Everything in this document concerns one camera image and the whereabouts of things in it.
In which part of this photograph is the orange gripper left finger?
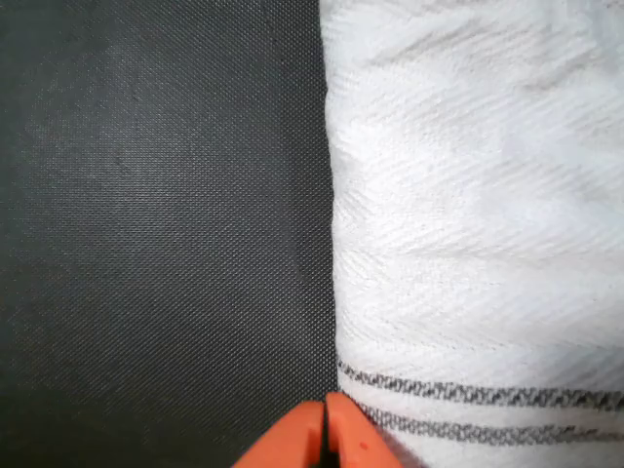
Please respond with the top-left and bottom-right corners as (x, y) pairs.
(232, 400), (326, 468)

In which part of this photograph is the black desk mat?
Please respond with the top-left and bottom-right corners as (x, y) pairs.
(0, 0), (341, 468)

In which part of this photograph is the white striped towel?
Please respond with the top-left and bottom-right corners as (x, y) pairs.
(319, 0), (624, 468)

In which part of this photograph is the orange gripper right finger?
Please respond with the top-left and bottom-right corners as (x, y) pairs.
(325, 391), (407, 468)

